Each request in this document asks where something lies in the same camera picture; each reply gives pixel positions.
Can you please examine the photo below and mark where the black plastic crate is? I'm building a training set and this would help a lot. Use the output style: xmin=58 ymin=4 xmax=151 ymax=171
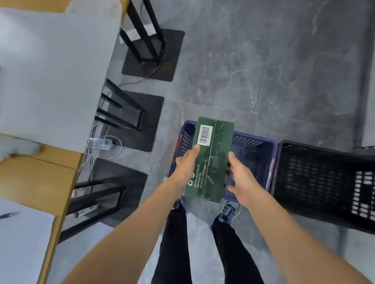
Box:
xmin=268 ymin=139 xmax=375 ymax=237

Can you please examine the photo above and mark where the large white board sheet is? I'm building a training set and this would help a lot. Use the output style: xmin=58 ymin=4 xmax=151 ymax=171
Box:
xmin=0 ymin=7 xmax=121 ymax=155

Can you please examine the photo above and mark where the white power strip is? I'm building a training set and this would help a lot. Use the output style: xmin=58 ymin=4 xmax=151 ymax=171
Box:
xmin=87 ymin=137 xmax=114 ymax=151

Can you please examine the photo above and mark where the white paper sheet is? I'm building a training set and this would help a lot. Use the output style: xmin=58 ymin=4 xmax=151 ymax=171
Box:
xmin=118 ymin=21 xmax=158 ymax=46

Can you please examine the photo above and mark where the blue plastic crate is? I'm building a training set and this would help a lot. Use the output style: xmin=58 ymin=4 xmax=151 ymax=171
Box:
xmin=167 ymin=119 xmax=280 ymax=206

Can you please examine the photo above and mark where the person's right shoe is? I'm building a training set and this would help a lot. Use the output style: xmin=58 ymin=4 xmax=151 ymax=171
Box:
xmin=217 ymin=200 xmax=243 ymax=225

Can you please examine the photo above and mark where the person's leg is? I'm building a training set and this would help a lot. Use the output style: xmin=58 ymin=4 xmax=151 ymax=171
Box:
xmin=148 ymin=202 xmax=201 ymax=284
xmin=207 ymin=216 xmax=280 ymax=284

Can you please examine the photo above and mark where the person's left leg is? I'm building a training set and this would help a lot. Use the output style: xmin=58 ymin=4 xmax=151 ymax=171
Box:
xmin=148 ymin=202 xmax=201 ymax=284

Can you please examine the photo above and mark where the person's right forearm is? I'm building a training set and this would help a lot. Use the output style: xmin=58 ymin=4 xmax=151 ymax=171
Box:
xmin=239 ymin=190 xmax=375 ymax=284

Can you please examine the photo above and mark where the person's right leg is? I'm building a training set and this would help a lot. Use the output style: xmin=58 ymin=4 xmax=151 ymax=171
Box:
xmin=207 ymin=216 xmax=280 ymax=284

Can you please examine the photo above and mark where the person's right hand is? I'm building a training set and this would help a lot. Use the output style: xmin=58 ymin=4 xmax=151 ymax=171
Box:
xmin=224 ymin=151 xmax=269 ymax=211

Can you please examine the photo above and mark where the person's left hand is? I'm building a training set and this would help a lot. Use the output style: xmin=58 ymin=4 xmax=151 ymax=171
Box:
xmin=166 ymin=142 xmax=201 ymax=202

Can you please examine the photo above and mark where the black floor cable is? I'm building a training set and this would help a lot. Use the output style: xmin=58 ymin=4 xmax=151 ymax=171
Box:
xmin=117 ymin=36 xmax=169 ymax=91

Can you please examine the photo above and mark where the person's left forearm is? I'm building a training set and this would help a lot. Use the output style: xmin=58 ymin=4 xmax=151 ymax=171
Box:
xmin=57 ymin=174 xmax=185 ymax=284

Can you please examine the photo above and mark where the green cardboard box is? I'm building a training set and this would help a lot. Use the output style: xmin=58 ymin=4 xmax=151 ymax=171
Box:
xmin=182 ymin=116 xmax=236 ymax=204

